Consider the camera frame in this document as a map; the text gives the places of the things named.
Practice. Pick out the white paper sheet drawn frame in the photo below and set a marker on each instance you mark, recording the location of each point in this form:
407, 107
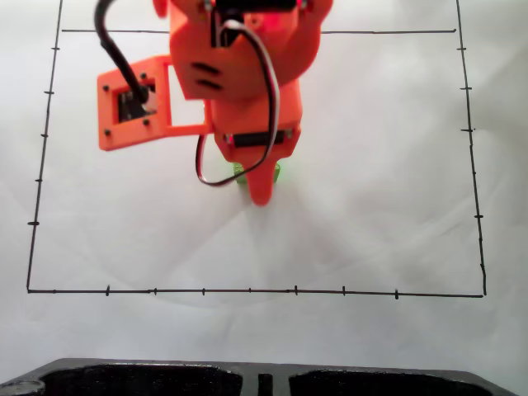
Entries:
288, 255

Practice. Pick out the orange camera mount black lens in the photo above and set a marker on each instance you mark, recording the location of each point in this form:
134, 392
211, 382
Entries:
123, 132

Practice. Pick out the black metal stand base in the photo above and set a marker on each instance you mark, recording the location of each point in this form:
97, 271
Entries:
264, 379

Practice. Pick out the green textured cube block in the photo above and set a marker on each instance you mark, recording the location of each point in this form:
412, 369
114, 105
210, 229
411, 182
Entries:
238, 171

